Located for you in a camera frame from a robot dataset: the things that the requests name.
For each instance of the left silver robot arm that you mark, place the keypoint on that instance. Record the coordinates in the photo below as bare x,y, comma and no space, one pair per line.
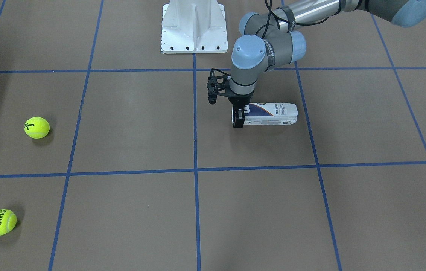
272,40

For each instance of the white tennis ball can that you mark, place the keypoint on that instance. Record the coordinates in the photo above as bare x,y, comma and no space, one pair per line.
266,114

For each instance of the yellow Wilson tennis ball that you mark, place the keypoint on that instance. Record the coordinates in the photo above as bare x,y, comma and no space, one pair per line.
37,127

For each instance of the white camera stand pedestal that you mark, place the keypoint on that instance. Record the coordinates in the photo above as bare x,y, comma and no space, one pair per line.
193,27

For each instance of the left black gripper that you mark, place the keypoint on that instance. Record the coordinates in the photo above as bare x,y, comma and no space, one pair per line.
238,101

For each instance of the yellow Roland Garros tennis ball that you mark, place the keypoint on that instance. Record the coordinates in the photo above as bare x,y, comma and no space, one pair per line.
8,220

